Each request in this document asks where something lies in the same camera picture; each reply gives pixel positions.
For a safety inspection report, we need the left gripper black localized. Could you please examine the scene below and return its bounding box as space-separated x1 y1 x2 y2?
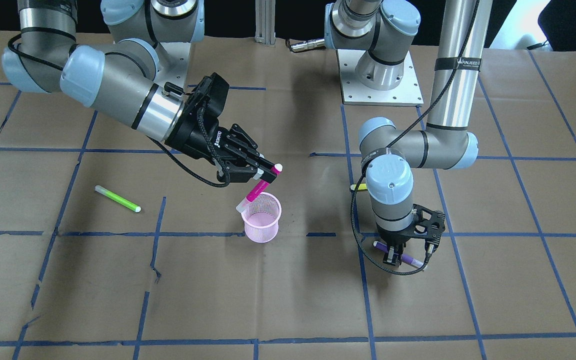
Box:
377 203 446 267

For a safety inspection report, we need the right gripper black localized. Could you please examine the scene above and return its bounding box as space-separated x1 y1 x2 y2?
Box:
170 72 278 183

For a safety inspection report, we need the purple pen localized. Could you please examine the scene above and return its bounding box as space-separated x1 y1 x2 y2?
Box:
372 240 423 269

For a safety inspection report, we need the pink pen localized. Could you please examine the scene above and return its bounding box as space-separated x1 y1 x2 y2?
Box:
236 163 283 214

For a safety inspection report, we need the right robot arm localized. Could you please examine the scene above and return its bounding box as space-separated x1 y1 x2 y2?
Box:
1 0 277 188

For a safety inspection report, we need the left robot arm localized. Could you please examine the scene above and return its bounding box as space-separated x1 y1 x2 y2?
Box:
324 0 494 276

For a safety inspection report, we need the pink mesh cup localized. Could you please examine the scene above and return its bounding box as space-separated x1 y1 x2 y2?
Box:
240 192 282 243

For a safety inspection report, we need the yellow pen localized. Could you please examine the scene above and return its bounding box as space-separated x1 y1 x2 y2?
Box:
349 183 368 192

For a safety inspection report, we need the green pen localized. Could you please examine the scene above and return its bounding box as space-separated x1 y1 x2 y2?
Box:
94 185 142 214

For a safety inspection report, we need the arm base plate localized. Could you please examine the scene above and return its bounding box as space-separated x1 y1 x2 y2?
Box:
336 49 424 107
154 42 192 88

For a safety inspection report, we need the aluminium frame post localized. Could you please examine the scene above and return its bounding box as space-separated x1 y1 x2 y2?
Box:
254 0 276 47

